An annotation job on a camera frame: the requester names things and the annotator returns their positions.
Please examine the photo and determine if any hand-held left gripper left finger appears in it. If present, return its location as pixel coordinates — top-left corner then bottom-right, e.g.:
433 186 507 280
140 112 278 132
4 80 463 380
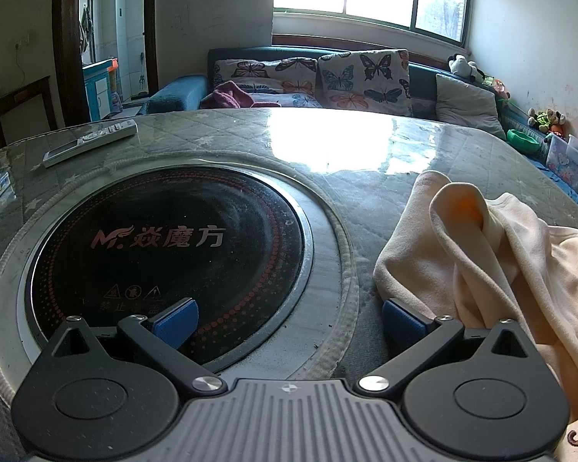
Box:
37 297 228 396

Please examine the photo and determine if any pink crumpled cloth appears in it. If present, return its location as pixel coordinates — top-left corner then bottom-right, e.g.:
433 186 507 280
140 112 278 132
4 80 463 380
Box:
200 81 282 110

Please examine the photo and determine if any green plastic bowl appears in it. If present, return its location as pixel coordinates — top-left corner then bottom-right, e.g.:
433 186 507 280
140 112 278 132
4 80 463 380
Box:
507 128 540 153

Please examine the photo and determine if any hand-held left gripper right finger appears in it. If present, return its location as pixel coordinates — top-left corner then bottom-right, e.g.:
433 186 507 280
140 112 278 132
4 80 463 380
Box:
354 298 540 396

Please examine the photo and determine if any grey pillow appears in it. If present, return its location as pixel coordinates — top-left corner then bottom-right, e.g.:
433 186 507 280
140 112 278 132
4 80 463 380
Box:
435 73 507 141

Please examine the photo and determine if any hanging grey cloth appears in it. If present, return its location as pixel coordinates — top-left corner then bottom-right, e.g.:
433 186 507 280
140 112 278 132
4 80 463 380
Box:
78 4 96 54

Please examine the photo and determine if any panda plush toy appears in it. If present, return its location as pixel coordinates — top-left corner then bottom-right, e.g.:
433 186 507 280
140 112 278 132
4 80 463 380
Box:
447 53 485 82

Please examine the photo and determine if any green plush toy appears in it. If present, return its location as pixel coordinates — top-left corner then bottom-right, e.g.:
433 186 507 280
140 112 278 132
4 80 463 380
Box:
527 108 566 136

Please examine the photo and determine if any cream fleece garment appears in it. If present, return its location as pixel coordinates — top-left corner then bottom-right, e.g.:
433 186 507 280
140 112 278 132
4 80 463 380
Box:
373 169 578 462

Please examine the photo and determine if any orange pink plush toy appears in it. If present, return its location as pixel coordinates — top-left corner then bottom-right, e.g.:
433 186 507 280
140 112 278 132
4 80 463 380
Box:
484 74 511 99

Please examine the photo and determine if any clear plastic storage box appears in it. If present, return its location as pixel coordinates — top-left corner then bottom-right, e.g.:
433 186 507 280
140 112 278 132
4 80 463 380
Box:
545 132 578 193

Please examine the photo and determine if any wide butterfly print cushion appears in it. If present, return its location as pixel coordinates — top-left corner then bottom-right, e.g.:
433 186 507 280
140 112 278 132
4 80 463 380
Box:
212 57 321 109

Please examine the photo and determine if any square butterfly print cushion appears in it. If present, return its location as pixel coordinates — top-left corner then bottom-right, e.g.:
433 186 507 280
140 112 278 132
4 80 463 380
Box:
316 49 413 117

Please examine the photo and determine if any blue corner sofa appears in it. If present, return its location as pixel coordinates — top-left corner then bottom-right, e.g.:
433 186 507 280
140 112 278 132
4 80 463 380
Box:
136 45 578 213

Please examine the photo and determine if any silver remote control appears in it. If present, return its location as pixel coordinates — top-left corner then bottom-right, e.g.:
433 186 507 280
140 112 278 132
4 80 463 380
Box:
42 118 138 168

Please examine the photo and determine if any dark wooden door frame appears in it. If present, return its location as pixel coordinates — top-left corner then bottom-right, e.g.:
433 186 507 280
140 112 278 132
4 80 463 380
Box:
53 0 159 128

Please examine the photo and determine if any dark wooden cabinet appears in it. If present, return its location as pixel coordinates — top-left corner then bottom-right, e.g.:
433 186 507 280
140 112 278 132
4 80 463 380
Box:
0 76 59 150

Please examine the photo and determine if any blue toy cabinet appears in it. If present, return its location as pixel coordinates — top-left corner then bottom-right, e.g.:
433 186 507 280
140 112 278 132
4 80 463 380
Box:
83 58 121 121

